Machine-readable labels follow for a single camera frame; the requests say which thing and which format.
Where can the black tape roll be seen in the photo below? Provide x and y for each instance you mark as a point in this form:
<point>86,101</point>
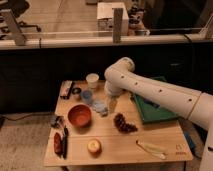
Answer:
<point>76,91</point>

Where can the small grey metal clip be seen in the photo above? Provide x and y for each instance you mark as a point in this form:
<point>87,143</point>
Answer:
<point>56,121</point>

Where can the green plastic tray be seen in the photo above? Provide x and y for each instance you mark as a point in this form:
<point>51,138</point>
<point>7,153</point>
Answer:
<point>151,112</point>

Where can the black office chair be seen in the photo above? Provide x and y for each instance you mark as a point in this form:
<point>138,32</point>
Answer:
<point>18,8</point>

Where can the black marker pen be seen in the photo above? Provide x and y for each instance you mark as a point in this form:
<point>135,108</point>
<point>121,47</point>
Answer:
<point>64,142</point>

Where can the red bowl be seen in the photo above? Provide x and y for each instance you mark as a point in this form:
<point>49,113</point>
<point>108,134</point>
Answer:
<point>79,115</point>

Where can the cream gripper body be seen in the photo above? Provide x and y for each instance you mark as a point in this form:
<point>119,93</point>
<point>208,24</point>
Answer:
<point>112,103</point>

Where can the white cardboard box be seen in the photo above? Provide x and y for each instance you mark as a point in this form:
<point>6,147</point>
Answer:
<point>105,14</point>

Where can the dark purple grape bunch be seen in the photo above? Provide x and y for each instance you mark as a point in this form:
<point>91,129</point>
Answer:
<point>121,124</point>

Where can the blue plastic cup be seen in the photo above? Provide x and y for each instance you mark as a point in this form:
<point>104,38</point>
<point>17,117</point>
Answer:
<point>86,96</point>

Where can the blue object beside table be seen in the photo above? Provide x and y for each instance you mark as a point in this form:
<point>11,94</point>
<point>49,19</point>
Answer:
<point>189,141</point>

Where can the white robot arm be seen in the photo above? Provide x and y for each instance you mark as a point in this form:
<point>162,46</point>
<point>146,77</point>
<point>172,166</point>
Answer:
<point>194,105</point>

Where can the red oblong toy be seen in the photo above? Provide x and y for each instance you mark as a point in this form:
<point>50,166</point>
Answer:
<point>57,144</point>

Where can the white paper cup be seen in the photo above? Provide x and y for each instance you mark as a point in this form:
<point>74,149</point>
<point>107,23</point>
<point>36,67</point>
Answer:
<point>92,80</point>

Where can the yellow apple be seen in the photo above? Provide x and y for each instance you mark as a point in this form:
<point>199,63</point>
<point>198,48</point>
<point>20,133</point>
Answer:
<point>94,146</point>

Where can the wooden table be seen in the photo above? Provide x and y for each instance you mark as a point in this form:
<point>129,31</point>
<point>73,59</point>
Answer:
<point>118,148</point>

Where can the pale yellow banana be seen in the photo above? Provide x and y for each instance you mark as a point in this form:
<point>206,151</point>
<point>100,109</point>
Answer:
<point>154,150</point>

